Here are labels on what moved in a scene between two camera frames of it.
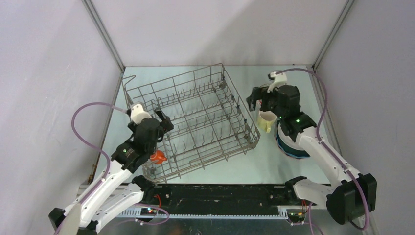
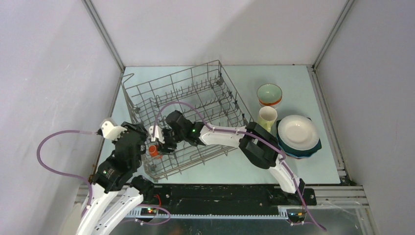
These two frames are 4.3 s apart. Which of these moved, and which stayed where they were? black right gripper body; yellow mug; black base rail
Moved: black right gripper body
Stayed: yellow mug; black base rail
